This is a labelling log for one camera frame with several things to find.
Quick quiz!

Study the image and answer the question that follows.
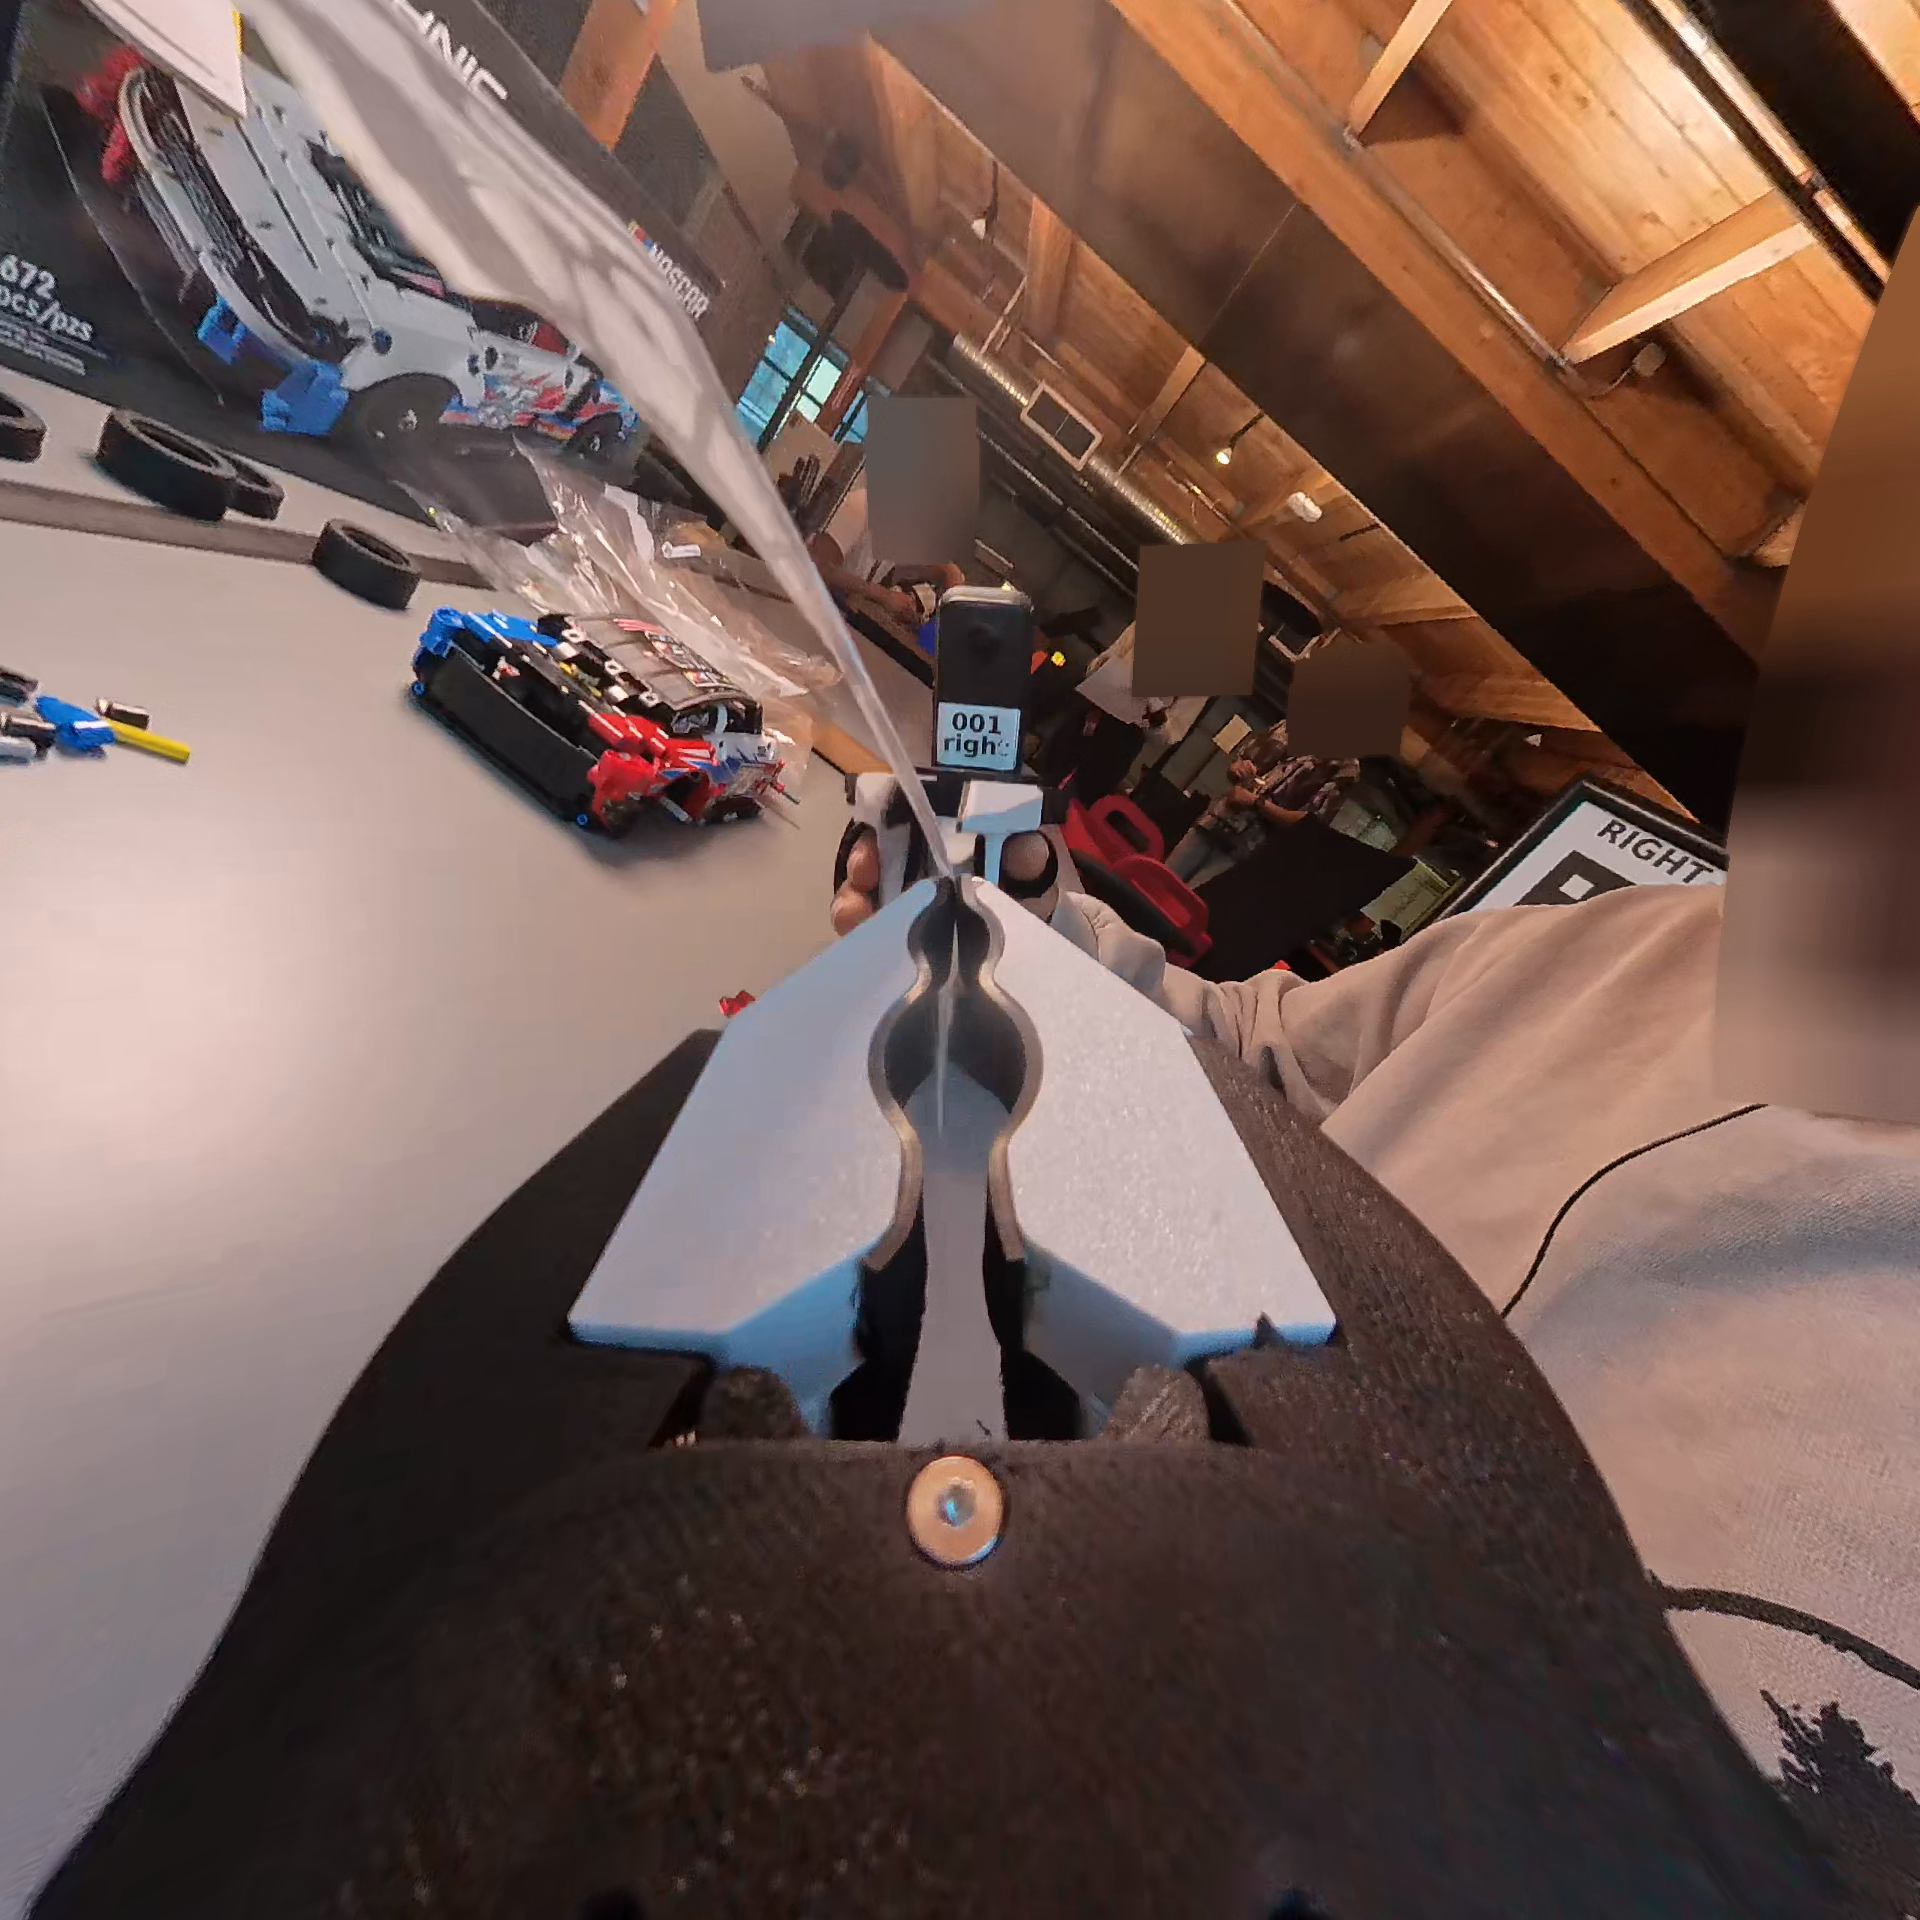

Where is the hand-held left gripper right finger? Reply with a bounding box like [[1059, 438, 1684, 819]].
[[962, 872, 1340, 1438]]

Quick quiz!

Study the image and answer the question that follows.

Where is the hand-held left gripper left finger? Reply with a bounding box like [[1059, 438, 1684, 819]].
[[568, 879, 962, 1438]]

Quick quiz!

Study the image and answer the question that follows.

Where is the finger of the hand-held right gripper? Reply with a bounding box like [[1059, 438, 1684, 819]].
[[854, 774, 951, 905], [955, 782, 1050, 892]]

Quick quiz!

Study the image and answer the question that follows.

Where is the shiny sticker sheet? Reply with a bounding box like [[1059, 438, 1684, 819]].
[[224, 0, 966, 1139]]

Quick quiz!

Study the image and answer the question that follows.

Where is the person's right forearm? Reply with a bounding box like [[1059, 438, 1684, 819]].
[[1059, 884, 1728, 1157]]

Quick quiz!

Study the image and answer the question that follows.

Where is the red black lego car model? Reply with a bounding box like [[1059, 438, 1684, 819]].
[[410, 608, 801, 839]]

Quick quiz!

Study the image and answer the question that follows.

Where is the black lego set box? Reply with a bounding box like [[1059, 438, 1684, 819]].
[[0, 0, 724, 523]]

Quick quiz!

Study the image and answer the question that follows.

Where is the red plastic chair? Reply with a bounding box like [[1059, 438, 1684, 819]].
[[1116, 859, 1220, 964], [1082, 798, 1184, 887]]

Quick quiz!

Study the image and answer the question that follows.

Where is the clear plastic bag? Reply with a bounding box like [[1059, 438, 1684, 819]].
[[406, 450, 847, 711]]

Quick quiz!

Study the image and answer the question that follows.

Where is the person's beige hoodie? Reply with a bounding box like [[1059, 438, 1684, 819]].
[[1322, 884, 1920, 1920]]

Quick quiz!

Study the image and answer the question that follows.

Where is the black framed white sign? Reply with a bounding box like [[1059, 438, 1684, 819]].
[[1437, 781, 1733, 920]]

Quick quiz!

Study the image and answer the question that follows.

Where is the black table divider strip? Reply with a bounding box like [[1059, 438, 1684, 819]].
[[0, 477, 495, 591]]

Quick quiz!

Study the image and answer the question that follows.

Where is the white paper sheet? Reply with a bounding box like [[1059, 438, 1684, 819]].
[[90, 0, 250, 118]]

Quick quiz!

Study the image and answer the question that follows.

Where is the silver ventilation duct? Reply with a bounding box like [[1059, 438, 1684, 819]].
[[949, 333, 1202, 548]]

